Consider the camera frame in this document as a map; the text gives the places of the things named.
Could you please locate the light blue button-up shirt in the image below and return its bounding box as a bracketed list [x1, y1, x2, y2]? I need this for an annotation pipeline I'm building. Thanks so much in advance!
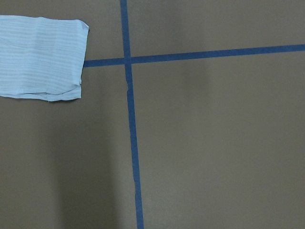
[0, 15, 89, 102]

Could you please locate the blue tape strip crosswise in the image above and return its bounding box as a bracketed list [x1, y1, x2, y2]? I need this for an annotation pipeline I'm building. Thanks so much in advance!
[83, 43, 305, 68]

